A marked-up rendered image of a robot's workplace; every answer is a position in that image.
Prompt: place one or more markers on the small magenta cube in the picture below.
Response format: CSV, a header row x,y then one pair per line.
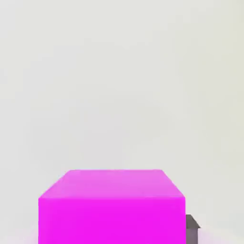
x,y
111,219

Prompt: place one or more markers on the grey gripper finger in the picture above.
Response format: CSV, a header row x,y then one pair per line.
x,y
191,230

